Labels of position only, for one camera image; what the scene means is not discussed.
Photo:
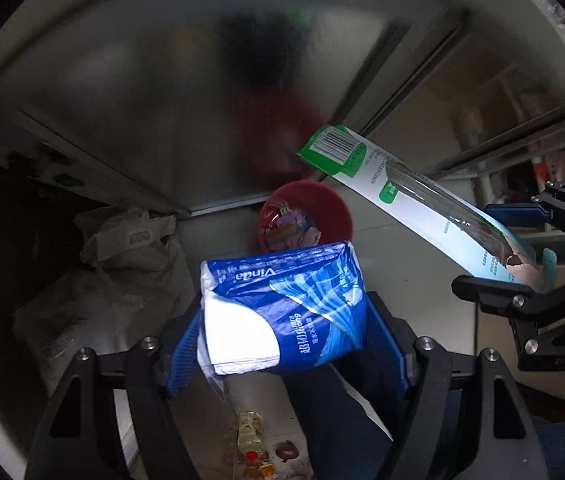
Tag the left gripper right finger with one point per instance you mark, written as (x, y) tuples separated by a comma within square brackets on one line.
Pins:
[(390, 342)]

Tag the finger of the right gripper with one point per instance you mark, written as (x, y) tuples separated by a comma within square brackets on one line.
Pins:
[(492, 297), (528, 215)]

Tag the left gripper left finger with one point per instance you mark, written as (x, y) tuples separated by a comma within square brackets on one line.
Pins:
[(178, 357)]

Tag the light blue toothbrush package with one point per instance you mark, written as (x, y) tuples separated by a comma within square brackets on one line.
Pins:
[(476, 241)]

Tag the blue Vinda tissue pack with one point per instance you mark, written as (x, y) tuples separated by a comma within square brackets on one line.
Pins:
[(284, 311)]

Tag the red trash bin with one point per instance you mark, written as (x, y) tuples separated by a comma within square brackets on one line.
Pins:
[(303, 214)]

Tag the white plastic sack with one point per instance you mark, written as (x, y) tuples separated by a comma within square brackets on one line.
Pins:
[(133, 280)]

